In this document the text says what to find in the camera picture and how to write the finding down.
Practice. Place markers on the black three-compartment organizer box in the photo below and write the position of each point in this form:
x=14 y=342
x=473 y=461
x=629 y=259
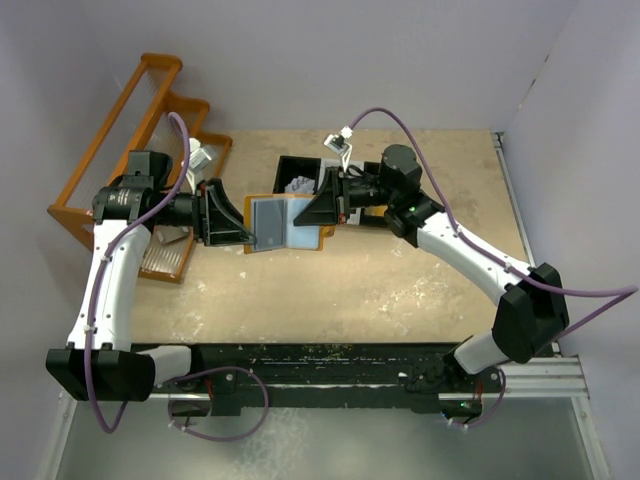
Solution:
x=372 y=185

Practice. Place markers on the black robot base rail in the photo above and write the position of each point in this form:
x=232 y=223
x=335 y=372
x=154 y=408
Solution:
x=412 y=376

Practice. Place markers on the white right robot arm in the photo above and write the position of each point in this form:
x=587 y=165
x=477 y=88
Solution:
x=530 y=311

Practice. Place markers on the grey cardboard envelope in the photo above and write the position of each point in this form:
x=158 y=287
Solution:
x=168 y=235

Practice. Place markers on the yellow leather card holder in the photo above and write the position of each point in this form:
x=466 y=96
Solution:
x=270 y=220

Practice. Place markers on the orange wooden tiered rack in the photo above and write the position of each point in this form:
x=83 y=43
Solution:
x=137 y=121

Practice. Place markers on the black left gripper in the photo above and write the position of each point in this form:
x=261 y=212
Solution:
x=216 y=220

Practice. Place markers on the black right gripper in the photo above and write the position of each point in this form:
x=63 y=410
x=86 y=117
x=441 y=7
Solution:
x=332 y=204

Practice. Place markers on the white cards in box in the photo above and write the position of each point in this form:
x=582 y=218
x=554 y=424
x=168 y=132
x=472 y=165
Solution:
x=300 y=185

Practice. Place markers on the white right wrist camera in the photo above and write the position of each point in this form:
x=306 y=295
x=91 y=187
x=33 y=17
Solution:
x=340 y=144

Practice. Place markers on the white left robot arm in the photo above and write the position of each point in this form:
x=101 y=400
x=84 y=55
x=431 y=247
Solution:
x=97 y=361

